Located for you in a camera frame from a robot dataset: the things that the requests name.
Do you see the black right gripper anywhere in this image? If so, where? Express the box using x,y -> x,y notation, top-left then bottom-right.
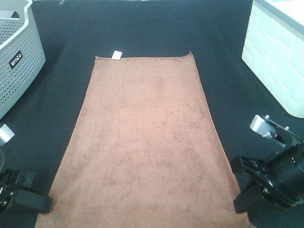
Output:
229,144 -> 304,213

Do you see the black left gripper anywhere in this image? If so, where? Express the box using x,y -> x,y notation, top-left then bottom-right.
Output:
0,169 -> 53,213

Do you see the brown microfiber towel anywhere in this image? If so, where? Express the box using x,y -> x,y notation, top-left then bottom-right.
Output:
36,54 -> 251,228

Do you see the grey perforated plastic basket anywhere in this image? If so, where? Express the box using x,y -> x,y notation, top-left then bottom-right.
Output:
0,0 -> 46,117

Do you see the pale green plastic bin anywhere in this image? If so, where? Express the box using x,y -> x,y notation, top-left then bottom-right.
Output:
242,0 -> 304,118

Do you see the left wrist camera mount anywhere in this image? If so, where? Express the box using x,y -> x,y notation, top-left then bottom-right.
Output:
0,123 -> 15,146

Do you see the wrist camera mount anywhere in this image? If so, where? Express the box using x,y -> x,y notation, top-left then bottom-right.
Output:
249,114 -> 304,148
0,123 -> 15,146

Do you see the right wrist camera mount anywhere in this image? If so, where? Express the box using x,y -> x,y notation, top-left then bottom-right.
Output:
249,114 -> 304,148

